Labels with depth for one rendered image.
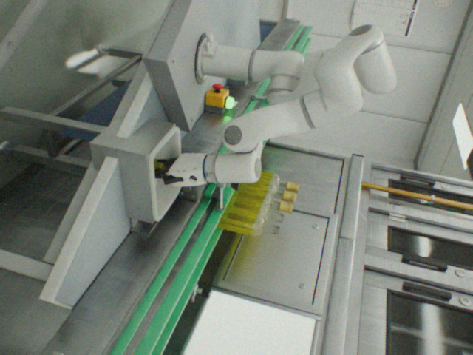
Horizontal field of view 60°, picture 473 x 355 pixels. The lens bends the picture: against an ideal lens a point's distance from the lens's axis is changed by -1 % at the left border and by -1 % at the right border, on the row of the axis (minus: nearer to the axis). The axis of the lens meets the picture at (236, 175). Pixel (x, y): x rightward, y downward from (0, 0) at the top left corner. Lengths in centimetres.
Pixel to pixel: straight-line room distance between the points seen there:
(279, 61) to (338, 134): 666
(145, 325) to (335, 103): 67
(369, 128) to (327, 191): 604
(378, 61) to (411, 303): 79
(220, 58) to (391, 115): 653
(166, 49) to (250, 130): 30
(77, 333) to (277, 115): 66
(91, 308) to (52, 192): 80
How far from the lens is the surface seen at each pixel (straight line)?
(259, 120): 96
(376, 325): 136
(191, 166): 107
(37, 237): 159
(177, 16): 116
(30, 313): 137
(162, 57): 107
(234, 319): 123
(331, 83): 94
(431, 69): 739
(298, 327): 124
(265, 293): 129
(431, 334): 142
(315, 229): 152
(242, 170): 101
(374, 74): 103
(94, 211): 103
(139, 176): 106
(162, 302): 107
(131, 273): 111
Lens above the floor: 125
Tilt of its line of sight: 12 degrees down
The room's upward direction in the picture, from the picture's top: 102 degrees clockwise
